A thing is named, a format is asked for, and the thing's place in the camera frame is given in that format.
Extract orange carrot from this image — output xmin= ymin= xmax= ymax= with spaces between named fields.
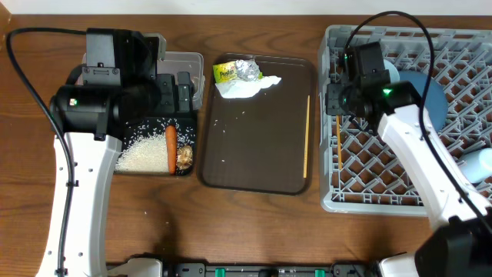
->
xmin=165 ymin=125 xmax=178 ymax=175

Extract wooden chopstick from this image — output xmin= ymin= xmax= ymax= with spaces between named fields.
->
xmin=335 ymin=115 xmax=343 ymax=172
xmin=303 ymin=95 xmax=311 ymax=179

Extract pile of white rice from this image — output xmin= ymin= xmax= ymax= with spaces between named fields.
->
xmin=115 ymin=118 xmax=195 ymax=174

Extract brown morel mushroom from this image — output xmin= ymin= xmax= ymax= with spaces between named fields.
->
xmin=176 ymin=145 xmax=193 ymax=171

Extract yellow-green snack wrapper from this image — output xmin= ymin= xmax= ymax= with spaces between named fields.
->
xmin=213 ymin=61 xmax=238 ymax=83

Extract white paper napkin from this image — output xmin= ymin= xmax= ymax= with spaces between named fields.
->
xmin=215 ymin=75 xmax=281 ymax=99

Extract aluminium foil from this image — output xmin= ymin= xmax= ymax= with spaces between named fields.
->
xmin=234 ymin=59 xmax=263 ymax=82

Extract large blue plate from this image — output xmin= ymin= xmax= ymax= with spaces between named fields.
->
xmin=391 ymin=71 xmax=448 ymax=132

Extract white blue cup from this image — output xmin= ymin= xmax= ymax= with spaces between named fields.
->
xmin=458 ymin=148 xmax=492 ymax=184

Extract light blue rice bowl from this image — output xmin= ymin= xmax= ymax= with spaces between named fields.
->
xmin=384 ymin=59 xmax=400 ymax=83

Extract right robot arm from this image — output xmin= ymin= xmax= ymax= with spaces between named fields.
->
xmin=326 ymin=42 xmax=491 ymax=276

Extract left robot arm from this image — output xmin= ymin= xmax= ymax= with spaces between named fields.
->
xmin=38 ymin=28 xmax=204 ymax=276

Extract grey dishwasher rack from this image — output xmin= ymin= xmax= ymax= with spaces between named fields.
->
xmin=318 ymin=25 xmax=491 ymax=216

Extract clear plastic bin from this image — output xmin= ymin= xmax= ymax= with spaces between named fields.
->
xmin=75 ymin=48 xmax=203 ymax=118

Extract black plastic tray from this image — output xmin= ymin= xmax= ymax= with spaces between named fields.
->
xmin=113 ymin=115 xmax=198 ymax=177

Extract brown serving tray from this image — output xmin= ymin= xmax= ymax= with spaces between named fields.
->
xmin=196 ymin=53 xmax=317 ymax=195

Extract right black cable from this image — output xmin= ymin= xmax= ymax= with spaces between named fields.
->
xmin=341 ymin=10 xmax=492 ymax=224

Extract black cable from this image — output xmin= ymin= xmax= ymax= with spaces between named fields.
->
xmin=341 ymin=10 xmax=492 ymax=224
xmin=5 ymin=27 xmax=88 ymax=277

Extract left black cable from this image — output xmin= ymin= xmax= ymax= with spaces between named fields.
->
xmin=5 ymin=27 xmax=88 ymax=277

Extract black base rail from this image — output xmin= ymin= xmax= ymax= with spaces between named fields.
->
xmin=107 ymin=253 xmax=385 ymax=277

